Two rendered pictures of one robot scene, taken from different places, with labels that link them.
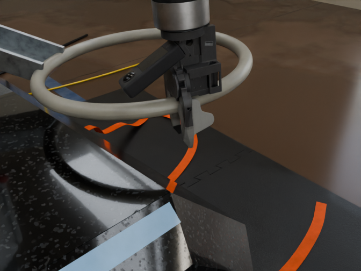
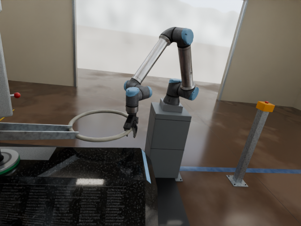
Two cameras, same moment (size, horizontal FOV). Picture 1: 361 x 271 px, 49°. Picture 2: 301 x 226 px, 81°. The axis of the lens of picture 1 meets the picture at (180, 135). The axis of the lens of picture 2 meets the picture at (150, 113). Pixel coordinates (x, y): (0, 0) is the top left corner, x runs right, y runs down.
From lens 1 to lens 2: 0.98 m
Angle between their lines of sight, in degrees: 52
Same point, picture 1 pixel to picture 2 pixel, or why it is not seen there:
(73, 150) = (108, 150)
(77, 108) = (113, 137)
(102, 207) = (135, 156)
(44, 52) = (65, 129)
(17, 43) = (54, 128)
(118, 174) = (126, 149)
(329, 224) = not seen: hidden behind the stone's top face
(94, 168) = (120, 151)
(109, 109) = (122, 134)
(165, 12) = (134, 109)
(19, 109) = (72, 150)
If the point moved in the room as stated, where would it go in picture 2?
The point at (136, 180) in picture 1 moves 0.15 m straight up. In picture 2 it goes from (131, 149) to (133, 130)
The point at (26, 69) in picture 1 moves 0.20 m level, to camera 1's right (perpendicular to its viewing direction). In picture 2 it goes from (73, 135) to (98, 126)
